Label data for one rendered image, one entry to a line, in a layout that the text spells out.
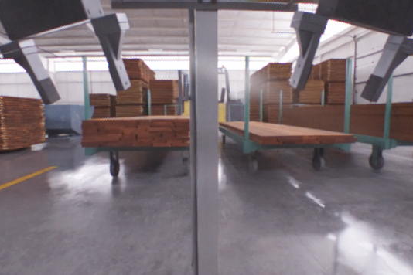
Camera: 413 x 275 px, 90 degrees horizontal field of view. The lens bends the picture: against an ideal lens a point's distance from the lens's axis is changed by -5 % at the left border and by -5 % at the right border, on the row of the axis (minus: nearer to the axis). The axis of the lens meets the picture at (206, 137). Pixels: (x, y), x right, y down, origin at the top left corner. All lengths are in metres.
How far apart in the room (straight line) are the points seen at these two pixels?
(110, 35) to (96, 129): 1.80
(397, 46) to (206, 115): 0.41
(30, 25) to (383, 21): 0.47
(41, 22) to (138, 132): 1.67
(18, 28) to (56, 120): 6.87
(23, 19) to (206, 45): 0.40
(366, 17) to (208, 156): 0.45
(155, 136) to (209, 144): 1.38
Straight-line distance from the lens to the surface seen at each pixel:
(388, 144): 3.07
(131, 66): 10.01
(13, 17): 0.41
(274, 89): 10.27
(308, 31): 0.35
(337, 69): 11.62
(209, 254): 0.73
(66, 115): 7.11
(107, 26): 0.34
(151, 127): 2.02
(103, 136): 2.11
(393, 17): 0.40
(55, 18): 0.37
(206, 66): 0.61
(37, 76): 0.43
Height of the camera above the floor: 0.70
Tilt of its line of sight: 6 degrees down
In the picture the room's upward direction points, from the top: straight up
